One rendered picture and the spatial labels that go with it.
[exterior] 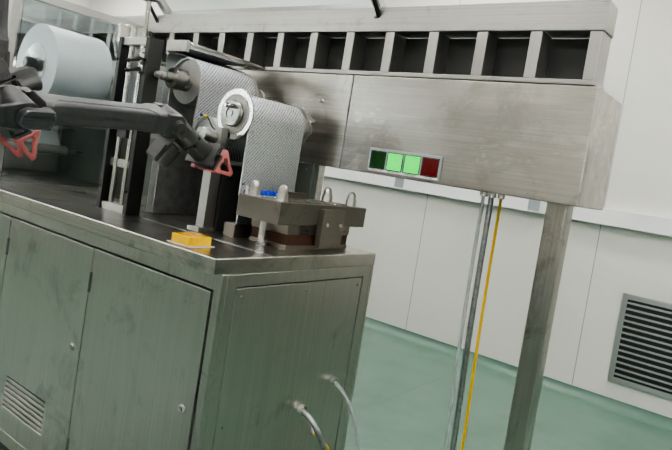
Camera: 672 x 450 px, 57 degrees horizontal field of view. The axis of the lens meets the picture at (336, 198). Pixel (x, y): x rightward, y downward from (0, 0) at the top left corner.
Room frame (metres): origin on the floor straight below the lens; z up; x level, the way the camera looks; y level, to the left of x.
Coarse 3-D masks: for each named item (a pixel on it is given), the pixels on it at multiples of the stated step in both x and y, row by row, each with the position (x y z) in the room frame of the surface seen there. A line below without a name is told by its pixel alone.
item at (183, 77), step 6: (174, 72) 1.90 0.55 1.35; (180, 72) 1.90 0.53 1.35; (186, 72) 1.93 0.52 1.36; (174, 78) 1.90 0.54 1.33; (180, 78) 1.90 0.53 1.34; (186, 78) 1.91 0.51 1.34; (192, 78) 1.93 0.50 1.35; (168, 84) 1.91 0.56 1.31; (174, 84) 1.90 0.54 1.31; (180, 84) 1.90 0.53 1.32; (186, 84) 1.92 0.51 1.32; (180, 90) 1.94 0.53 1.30; (186, 90) 1.94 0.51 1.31
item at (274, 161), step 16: (256, 144) 1.79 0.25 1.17; (272, 144) 1.85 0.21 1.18; (288, 144) 1.90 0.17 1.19; (256, 160) 1.80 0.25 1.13; (272, 160) 1.85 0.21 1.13; (288, 160) 1.91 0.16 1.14; (256, 176) 1.81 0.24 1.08; (272, 176) 1.86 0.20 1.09; (288, 176) 1.92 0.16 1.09; (240, 192) 1.77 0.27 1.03
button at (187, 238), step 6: (174, 234) 1.50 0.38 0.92; (180, 234) 1.49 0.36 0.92; (186, 234) 1.50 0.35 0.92; (192, 234) 1.52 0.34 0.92; (198, 234) 1.53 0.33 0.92; (174, 240) 1.50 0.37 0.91; (180, 240) 1.49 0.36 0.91; (186, 240) 1.48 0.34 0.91; (192, 240) 1.48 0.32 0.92; (198, 240) 1.49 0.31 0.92; (204, 240) 1.51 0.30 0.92; (210, 240) 1.52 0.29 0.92
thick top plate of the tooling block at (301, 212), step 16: (240, 208) 1.70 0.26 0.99; (256, 208) 1.66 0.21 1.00; (272, 208) 1.63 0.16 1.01; (288, 208) 1.64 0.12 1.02; (304, 208) 1.69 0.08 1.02; (320, 208) 1.75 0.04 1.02; (336, 208) 1.81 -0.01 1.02; (352, 208) 1.87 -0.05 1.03; (288, 224) 1.65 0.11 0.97; (304, 224) 1.70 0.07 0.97; (352, 224) 1.88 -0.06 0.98
